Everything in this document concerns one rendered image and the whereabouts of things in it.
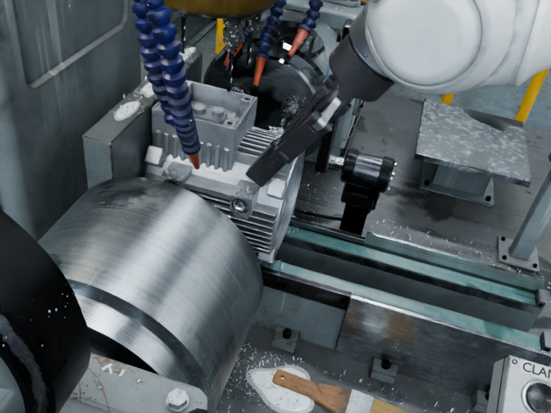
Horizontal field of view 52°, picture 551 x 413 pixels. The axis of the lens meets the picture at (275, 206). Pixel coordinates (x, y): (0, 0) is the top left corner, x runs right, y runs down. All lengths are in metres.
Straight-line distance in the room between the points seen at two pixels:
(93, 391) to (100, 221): 0.19
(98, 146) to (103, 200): 0.13
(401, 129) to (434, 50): 1.16
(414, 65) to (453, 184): 0.97
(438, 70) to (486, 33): 0.04
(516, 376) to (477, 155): 0.72
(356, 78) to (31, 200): 0.47
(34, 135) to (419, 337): 0.60
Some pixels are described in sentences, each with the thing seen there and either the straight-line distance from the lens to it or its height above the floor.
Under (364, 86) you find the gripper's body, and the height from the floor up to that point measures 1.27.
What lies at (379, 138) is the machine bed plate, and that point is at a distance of 1.49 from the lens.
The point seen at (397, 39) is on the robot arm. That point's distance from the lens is 0.39.
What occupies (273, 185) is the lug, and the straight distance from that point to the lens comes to 0.76.
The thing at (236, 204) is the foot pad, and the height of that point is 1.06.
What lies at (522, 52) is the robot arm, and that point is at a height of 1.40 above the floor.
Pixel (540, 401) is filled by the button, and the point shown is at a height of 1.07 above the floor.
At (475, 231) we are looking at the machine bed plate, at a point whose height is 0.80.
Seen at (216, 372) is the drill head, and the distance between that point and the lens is 0.56.
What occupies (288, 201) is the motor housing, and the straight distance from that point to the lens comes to 0.93.
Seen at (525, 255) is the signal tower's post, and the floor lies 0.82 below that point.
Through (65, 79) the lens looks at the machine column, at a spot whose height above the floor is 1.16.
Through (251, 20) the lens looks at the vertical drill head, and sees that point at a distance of 0.77.
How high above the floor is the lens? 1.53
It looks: 38 degrees down
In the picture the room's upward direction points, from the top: 9 degrees clockwise
